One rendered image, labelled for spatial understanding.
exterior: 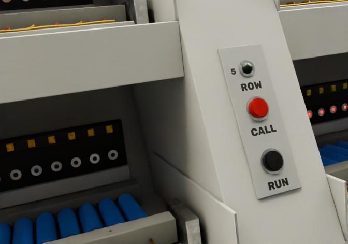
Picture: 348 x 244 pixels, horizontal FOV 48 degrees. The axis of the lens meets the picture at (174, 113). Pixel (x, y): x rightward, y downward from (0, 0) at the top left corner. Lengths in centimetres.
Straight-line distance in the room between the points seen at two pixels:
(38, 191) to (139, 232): 14
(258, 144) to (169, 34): 11
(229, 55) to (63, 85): 13
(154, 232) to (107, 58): 15
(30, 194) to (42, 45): 19
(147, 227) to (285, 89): 16
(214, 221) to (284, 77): 13
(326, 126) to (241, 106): 27
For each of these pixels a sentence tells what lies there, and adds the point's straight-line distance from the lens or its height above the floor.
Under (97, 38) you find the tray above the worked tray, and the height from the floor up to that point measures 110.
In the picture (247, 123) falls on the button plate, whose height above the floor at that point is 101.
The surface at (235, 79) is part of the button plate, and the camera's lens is 32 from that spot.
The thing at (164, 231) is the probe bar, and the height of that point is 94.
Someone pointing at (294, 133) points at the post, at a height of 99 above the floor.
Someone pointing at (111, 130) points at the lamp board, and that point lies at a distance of 43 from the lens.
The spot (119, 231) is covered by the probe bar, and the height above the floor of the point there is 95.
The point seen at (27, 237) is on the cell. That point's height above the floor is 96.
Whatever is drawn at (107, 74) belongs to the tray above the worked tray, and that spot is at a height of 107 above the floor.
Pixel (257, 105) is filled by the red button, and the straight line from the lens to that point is 31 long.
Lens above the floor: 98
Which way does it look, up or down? 9 degrees up
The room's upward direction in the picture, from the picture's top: 13 degrees counter-clockwise
